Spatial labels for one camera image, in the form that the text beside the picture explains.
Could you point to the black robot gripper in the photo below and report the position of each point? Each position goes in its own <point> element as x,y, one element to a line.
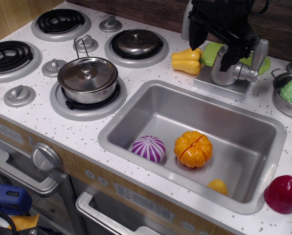
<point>227,20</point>

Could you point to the silver toy faucet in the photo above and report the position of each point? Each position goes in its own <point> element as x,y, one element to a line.
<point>235,82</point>

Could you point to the green plastic plate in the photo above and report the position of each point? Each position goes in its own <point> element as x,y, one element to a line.
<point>211,50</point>

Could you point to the yellow toy bell pepper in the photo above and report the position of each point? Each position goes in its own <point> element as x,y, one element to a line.
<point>188,61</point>

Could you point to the steel pot right edge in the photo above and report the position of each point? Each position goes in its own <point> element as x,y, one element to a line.
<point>281,79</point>

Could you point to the small steel pot lid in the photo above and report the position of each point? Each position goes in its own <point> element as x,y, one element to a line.
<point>137,41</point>

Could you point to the back right stove burner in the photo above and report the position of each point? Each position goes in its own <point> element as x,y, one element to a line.
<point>135,61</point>

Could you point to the stove burner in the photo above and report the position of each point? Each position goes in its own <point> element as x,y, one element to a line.
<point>17,60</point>
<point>135,61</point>
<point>58,103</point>
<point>60,25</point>

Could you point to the grey stove knob back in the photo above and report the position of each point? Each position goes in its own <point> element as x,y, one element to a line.
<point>110,25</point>

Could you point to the orange toy pumpkin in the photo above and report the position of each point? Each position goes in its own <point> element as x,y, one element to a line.
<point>193,149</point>

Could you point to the silver sink basin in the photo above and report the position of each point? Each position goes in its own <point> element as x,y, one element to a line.
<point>224,153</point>

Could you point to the purple white toy onion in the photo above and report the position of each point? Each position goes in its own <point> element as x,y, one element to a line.
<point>149,147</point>

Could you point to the grey stove knob middle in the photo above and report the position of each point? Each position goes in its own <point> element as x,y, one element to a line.
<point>85,45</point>

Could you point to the steel pot with lid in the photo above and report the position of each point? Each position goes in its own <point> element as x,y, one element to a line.
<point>88,80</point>

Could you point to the front stove burner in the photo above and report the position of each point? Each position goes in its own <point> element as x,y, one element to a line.
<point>58,103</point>

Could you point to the yellow toy corn piece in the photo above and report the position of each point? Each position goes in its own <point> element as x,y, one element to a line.
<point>218,186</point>

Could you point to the back left stove burner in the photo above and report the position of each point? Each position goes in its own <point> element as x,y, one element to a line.
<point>60,25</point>

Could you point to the red toy apple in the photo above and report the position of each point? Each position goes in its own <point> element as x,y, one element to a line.
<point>278,195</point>

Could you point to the grey stove knob left-centre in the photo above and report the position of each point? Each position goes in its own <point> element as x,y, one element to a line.
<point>52,68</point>

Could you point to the grey stove knob front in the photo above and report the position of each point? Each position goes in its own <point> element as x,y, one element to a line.
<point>19,96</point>

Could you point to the silver oven dial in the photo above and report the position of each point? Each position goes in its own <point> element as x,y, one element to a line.
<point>44,157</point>

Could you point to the blue clamp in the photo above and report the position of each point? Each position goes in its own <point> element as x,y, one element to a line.
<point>14,200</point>

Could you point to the orange tape piece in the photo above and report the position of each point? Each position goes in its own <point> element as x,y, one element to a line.
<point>23,222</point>

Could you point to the silver dishwasher door handle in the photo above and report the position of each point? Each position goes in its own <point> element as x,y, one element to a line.
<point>108,224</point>

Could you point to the silver oven door handle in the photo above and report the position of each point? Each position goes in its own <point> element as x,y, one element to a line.
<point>52,193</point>

